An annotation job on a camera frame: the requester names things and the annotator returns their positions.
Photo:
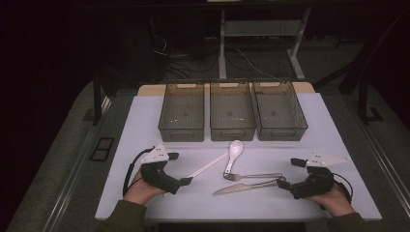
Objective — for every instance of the person's left hand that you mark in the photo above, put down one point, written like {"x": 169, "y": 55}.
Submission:
{"x": 138, "y": 191}

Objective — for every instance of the wooden table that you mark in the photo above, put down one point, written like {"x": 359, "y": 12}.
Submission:
{"x": 148, "y": 90}

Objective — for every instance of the black metal stand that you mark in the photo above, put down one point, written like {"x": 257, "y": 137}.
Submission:
{"x": 362, "y": 96}

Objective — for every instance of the person's right hand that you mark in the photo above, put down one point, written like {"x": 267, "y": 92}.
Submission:
{"x": 336, "y": 203}

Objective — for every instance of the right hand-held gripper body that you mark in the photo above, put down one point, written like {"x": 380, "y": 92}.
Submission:
{"x": 317, "y": 183}

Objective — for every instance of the metal knife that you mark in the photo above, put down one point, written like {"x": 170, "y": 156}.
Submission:
{"x": 232, "y": 189}

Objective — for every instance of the smoky transparent plastic bin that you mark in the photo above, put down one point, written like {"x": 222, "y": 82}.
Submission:
{"x": 231, "y": 111}
{"x": 278, "y": 109}
{"x": 182, "y": 111}

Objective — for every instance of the black floor vent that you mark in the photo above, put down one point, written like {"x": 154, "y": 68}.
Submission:
{"x": 102, "y": 149}

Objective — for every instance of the white desk frame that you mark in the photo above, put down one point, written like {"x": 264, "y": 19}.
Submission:
{"x": 261, "y": 28}

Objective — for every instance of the white ceramic spoon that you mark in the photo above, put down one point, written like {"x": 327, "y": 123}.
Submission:
{"x": 236, "y": 149}

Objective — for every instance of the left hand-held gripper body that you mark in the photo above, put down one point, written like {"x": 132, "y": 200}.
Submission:
{"x": 158, "y": 175}

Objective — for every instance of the metal fork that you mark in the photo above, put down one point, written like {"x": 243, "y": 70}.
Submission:
{"x": 254, "y": 176}

